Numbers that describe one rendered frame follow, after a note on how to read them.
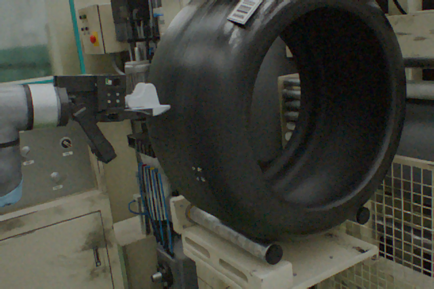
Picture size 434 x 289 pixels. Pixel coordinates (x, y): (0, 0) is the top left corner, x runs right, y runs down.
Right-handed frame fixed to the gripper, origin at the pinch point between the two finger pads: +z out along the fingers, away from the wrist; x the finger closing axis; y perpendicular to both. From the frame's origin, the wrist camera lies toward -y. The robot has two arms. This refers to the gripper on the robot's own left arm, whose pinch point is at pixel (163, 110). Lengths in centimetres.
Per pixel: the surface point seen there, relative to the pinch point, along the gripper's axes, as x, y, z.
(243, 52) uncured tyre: -12.4, 10.9, 10.1
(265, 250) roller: -7.4, -30.2, 19.6
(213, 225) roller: 13.1, -30.7, 19.3
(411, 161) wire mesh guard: -9, -16, 66
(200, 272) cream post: 38, -56, 30
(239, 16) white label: -11.1, 17.2, 10.1
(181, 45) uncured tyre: 1.4, 12.5, 4.9
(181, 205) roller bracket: 25.5, -28.6, 17.1
